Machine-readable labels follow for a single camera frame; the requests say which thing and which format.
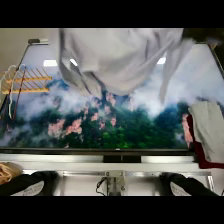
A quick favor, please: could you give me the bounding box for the light grey shirt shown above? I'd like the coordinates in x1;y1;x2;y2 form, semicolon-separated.
57;28;198;105

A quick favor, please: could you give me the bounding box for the yellow wooden rack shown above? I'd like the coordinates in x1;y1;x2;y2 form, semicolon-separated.
1;66;54;95

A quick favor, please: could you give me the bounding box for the pale grey garment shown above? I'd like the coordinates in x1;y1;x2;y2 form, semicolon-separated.
187;100;224;165

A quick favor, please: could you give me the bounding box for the dark red garment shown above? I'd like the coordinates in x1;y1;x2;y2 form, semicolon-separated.
185;113;224;170

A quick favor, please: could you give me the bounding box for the beige garment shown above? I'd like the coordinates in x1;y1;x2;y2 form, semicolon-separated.
0;161;24;186

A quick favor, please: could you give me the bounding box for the silver frame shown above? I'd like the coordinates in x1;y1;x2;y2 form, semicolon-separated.
0;152;224;197

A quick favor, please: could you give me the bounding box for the black cable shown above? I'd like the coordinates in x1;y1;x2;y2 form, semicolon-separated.
95;177;108;196

